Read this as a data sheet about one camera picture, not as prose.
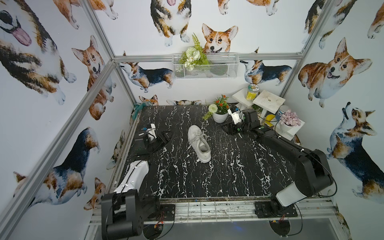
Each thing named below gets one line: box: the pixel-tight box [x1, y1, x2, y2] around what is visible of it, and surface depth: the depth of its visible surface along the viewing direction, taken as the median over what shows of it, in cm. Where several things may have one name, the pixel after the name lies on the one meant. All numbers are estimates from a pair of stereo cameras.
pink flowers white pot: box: [280, 109, 302, 133], surface depth 82 cm
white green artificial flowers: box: [179, 32, 210, 71], surface depth 82 cm
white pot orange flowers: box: [202, 94, 230, 123], surface depth 104 cm
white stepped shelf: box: [232, 87, 305, 141], surface depth 95 cm
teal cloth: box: [132, 102, 147, 121], surface depth 123 cm
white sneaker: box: [187, 124, 212, 163], surface depth 92 cm
